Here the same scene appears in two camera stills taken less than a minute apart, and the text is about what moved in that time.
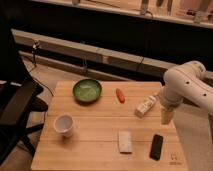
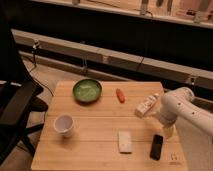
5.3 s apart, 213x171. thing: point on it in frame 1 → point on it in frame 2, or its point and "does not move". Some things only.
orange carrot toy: [120, 97] does not move
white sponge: [125, 141] does not move
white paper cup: [64, 123] does not move
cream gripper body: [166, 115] → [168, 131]
